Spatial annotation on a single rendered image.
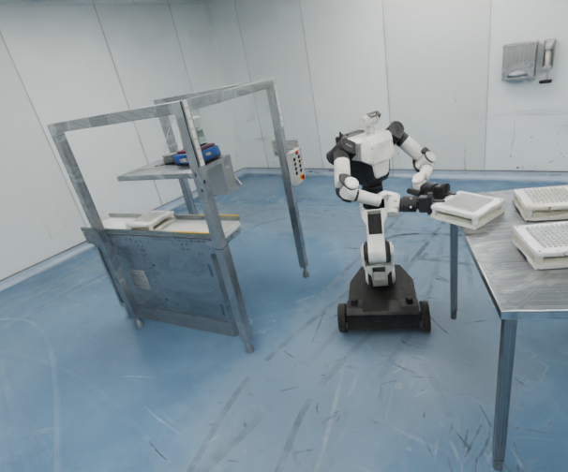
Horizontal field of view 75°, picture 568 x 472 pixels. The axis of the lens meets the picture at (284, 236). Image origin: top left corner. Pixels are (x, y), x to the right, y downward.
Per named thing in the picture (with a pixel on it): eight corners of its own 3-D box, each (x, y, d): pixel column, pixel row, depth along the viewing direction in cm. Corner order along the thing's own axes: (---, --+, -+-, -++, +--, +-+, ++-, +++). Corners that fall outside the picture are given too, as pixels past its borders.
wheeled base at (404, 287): (349, 281, 308) (344, 246, 294) (415, 278, 294) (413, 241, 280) (344, 333, 252) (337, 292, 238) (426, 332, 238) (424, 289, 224)
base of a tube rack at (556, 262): (575, 235, 156) (576, 229, 155) (611, 264, 134) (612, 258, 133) (510, 240, 161) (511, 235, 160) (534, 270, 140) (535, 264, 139)
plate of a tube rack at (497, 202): (505, 202, 184) (505, 199, 183) (476, 220, 173) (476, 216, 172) (459, 193, 203) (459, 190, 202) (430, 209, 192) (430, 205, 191)
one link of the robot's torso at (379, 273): (366, 272, 273) (359, 238, 234) (394, 270, 268) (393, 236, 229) (366, 291, 265) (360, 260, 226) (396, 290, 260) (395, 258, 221)
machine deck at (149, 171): (231, 159, 235) (230, 154, 233) (193, 180, 205) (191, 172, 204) (160, 165, 264) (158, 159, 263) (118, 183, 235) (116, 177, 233)
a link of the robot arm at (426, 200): (432, 189, 196) (409, 189, 202) (431, 196, 189) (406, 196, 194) (433, 211, 202) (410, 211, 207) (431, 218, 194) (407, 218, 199)
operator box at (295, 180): (306, 179, 304) (301, 147, 294) (297, 185, 291) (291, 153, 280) (299, 179, 307) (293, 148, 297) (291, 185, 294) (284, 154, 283)
